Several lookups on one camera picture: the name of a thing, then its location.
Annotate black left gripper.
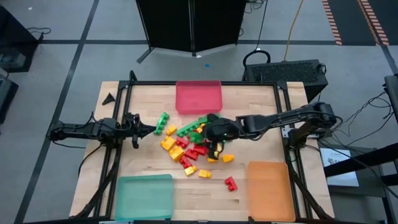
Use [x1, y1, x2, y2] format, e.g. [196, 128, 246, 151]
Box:
[123, 112, 156, 149]

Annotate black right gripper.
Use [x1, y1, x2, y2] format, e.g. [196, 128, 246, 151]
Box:
[204, 113, 242, 160]

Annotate red toy block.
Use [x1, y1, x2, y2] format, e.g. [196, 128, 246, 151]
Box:
[193, 144, 210, 156]
[184, 148, 199, 161]
[175, 136, 190, 149]
[224, 176, 239, 192]
[179, 155, 193, 169]

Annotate red translucent plastic bin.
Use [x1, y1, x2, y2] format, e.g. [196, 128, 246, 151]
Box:
[175, 80, 223, 115]

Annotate teal translucent plastic bin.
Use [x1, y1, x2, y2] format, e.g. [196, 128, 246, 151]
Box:
[114, 174, 174, 222]

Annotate grey metal mounting plate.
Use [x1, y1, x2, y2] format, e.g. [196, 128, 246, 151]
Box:
[281, 126, 295, 139]

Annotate orange translucent plastic bin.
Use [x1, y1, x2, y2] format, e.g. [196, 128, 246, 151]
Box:
[247, 161, 296, 222]

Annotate black computer case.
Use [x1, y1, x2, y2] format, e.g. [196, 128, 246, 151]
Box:
[241, 58, 329, 103]

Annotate white printed paper sheet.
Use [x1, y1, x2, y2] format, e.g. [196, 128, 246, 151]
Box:
[320, 147, 360, 188]

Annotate black equipment case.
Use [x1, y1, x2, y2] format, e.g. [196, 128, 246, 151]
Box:
[0, 77, 19, 125]

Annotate black desk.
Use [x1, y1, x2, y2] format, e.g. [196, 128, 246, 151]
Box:
[0, 5, 40, 74]

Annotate black metal side stand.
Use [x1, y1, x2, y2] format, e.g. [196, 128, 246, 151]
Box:
[323, 141, 398, 224]

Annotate black orange-striped floor mat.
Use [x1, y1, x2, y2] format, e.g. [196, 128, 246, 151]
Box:
[322, 0, 398, 47]

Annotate black equipment panel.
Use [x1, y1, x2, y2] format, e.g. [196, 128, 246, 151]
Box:
[384, 73, 398, 125]

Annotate black triangular bracket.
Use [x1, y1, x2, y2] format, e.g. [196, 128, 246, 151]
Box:
[101, 92, 116, 106]

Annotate black metal table frame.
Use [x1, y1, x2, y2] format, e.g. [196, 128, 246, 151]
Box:
[68, 70, 336, 224]

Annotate black cable loop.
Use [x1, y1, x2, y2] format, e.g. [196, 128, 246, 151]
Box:
[242, 49, 271, 68]

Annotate black hanging cable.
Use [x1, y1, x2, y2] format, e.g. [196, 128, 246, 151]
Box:
[254, 0, 269, 52]

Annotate yellow hanging cable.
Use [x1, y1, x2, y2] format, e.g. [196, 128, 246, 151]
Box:
[283, 0, 305, 62]

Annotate black loose floor cables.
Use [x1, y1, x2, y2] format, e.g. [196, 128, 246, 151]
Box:
[340, 90, 397, 147]

